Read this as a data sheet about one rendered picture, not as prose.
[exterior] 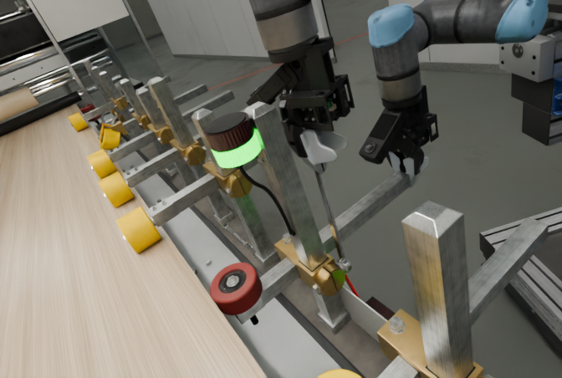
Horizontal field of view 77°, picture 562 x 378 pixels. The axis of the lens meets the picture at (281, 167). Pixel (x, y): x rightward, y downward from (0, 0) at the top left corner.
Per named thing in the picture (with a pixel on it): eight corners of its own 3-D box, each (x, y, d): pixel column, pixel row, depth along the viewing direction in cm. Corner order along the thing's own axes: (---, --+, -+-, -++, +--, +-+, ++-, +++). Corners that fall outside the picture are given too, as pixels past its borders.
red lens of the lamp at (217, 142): (240, 123, 49) (234, 109, 48) (263, 131, 44) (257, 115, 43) (202, 144, 47) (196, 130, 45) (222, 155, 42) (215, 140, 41)
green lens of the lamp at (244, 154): (247, 139, 50) (241, 125, 49) (269, 148, 45) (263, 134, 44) (211, 160, 48) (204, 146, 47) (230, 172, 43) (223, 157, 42)
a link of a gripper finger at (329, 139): (348, 174, 56) (334, 122, 51) (316, 171, 59) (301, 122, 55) (356, 163, 58) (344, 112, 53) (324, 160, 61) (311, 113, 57)
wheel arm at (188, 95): (205, 89, 151) (202, 84, 149) (208, 90, 149) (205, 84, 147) (125, 130, 138) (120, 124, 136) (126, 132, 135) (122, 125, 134)
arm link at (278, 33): (243, 24, 45) (278, 6, 50) (256, 59, 47) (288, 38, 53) (291, 14, 41) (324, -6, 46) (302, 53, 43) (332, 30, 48)
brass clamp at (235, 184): (230, 170, 86) (222, 152, 83) (258, 188, 75) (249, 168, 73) (208, 183, 83) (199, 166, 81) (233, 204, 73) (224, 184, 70)
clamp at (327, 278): (301, 247, 71) (293, 229, 68) (348, 283, 60) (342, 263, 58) (278, 264, 69) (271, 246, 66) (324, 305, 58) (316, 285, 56)
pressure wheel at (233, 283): (262, 294, 67) (240, 252, 61) (285, 320, 61) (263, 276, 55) (227, 323, 64) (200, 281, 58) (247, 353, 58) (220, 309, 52)
